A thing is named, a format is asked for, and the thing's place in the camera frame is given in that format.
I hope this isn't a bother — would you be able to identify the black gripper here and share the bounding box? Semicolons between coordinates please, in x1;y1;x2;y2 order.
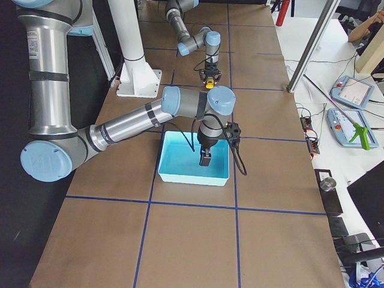
199;61;222;85
197;133;223;167

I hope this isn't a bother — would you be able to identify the yellow beetle toy car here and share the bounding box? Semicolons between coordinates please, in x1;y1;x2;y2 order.
205;79;215;89

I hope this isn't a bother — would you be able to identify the person forearm in background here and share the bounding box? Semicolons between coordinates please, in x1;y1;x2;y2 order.
348;13;383;43

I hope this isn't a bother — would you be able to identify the light blue plastic bin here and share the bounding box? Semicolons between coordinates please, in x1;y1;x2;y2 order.
158;131;230;186

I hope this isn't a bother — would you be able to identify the red fire extinguisher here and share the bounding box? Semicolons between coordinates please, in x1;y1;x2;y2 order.
275;0;290;26

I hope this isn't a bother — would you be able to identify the orange black connector block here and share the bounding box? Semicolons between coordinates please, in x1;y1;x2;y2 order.
300;116;320;157

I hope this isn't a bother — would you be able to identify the small metal cup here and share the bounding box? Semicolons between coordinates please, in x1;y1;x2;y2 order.
319;177;337;192

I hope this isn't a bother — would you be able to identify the black box under cup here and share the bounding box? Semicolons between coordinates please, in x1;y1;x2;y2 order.
314;169;343;216

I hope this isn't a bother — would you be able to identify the lower teach pendant tablet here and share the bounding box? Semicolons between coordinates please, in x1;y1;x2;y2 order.
327;108;379;148

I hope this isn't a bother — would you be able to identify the teach pendant tablet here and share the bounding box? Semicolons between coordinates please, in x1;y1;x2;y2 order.
331;76;374;110
327;108;379;148

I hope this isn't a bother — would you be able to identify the upper teach pendant tablet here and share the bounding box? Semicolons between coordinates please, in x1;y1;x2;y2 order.
331;76;374;110

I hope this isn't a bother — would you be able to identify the wooden board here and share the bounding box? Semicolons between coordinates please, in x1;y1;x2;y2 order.
356;26;384;74

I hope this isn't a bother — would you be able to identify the black monitor edge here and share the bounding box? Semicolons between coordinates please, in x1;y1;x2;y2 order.
347;162;384;246

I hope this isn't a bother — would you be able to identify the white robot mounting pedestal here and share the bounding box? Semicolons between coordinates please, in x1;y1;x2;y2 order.
108;0;162;98

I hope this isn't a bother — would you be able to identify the aluminium frame post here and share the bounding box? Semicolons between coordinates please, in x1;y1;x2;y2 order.
287;0;340;93

